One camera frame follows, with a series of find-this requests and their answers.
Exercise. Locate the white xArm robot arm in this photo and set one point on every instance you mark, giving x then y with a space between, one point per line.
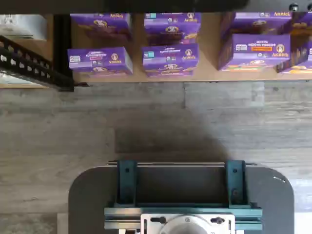
187 229

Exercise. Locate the purple Annie's hidden veggies box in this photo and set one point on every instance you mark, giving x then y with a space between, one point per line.
258 52
258 22

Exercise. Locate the black perforated shelf beam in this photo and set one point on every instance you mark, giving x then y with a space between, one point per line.
26 63

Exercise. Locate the white box top left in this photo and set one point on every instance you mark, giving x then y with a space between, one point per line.
22 25

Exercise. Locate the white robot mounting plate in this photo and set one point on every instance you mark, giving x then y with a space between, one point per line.
148 224

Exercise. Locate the teal metal bracket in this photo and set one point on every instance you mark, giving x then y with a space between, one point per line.
235 182
126 182

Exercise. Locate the teal aluminium rail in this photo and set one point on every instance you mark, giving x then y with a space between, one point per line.
122 217

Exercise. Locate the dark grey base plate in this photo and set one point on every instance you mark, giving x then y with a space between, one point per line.
85 200

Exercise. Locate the black shelf post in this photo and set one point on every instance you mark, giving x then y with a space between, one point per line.
63 48

